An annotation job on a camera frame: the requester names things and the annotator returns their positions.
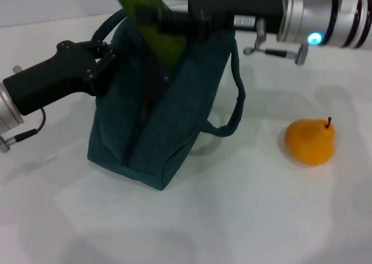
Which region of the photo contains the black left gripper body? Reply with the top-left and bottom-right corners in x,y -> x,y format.
2,40 -> 102,116

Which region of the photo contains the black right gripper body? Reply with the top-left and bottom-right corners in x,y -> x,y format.
187,0 -> 285,41

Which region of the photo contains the green cucumber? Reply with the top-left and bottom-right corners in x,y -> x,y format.
109,0 -> 187,72

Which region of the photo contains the teal fabric tote bag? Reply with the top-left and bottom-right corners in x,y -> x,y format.
87,8 -> 246,191

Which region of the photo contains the orange pear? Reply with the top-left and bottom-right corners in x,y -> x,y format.
284,116 -> 335,166

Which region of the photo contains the right gripper cable with plug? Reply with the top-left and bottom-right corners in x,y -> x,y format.
243,19 -> 310,66

